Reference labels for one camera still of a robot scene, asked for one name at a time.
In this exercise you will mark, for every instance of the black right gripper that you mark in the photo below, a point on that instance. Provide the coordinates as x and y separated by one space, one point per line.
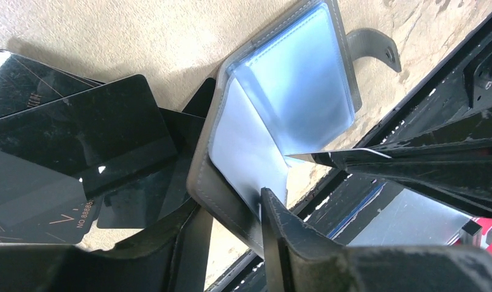
472 133

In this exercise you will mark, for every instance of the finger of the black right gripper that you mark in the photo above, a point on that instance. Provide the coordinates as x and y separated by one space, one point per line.
465 185

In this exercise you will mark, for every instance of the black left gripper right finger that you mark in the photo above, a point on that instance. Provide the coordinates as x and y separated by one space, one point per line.
299 258

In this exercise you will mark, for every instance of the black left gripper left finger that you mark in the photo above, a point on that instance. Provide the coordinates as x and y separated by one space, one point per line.
170 255

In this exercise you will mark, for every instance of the black credit card stack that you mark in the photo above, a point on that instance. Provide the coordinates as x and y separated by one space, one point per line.
77 153

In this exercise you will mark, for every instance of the grey card holder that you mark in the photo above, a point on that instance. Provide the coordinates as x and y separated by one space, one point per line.
290 89

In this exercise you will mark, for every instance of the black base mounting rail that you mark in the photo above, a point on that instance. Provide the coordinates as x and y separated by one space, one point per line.
394 213

